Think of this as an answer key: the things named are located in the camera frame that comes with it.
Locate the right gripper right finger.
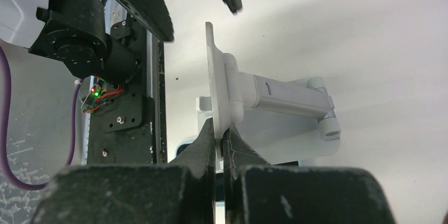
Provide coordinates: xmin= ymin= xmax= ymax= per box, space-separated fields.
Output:
xmin=222 ymin=128 xmax=395 ymax=223

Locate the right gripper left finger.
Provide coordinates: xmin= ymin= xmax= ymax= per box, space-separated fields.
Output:
xmin=31 ymin=119 xmax=216 ymax=223

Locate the silver folding phone stand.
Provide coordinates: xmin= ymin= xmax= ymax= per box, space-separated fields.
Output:
xmin=196 ymin=22 xmax=341 ymax=164

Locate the light blue smartphone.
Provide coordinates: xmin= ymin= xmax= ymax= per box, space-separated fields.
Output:
xmin=173 ymin=135 xmax=210 ymax=162

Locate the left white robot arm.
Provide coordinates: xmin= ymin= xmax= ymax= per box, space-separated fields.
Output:
xmin=1 ymin=0 xmax=174 ymax=85

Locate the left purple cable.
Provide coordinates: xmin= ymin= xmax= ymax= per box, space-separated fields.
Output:
xmin=0 ymin=45 xmax=85 ymax=192

